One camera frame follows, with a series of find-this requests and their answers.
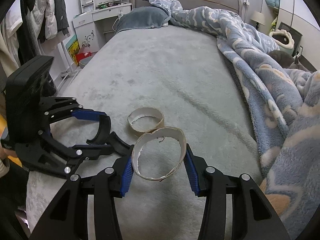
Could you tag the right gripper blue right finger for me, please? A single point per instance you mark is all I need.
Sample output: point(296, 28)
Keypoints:
point(253, 215)

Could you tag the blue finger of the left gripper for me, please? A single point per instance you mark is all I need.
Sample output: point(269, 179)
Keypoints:
point(113, 144)
point(89, 115)

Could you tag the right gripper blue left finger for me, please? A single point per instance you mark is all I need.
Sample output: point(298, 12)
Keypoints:
point(66, 215)

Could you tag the black curved plastic piece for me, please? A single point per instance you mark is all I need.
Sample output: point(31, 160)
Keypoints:
point(103, 131)

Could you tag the person left hand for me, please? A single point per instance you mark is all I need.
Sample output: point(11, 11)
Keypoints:
point(4, 162)

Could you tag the grey floor cushion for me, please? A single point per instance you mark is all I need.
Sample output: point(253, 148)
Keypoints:
point(83, 62)

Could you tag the red box on floor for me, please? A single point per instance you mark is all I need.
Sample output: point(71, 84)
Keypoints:
point(81, 56)

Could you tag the white clothes rack base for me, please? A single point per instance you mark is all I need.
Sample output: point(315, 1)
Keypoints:
point(72, 70)

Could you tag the bed with grey cover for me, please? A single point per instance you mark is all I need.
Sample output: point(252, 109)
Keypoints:
point(182, 73)

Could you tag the white dressing table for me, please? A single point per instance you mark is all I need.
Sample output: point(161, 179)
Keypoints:
point(97, 22)

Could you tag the grey blue pillow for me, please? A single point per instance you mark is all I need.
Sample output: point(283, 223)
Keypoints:
point(143, 18)

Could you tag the blue patterned fleece blanket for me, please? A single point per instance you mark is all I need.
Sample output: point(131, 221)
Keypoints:
point(283, 104)

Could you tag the dark cat on bed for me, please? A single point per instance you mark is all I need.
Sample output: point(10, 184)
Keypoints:
point(286, 60)

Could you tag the cream cat bed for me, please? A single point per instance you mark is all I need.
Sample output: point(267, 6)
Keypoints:
point(284, 40)

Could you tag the bedside table lamp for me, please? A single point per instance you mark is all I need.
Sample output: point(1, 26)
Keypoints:
point(258, 18)

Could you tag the black and white wardrobe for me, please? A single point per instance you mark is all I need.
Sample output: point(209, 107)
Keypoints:
point(297, 15)

